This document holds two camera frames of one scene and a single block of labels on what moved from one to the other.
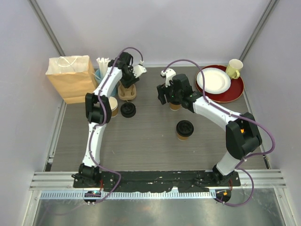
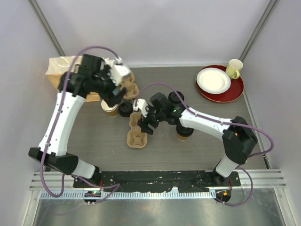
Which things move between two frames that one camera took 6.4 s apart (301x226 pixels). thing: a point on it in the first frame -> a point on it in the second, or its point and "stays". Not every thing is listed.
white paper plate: [217, 81] stays
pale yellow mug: [233, 68] stays
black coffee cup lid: [185, 128] stays
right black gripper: [161, 90] -> [144, 125]
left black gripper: [134, 80] -> [110, 98]
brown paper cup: [182, 138] stays
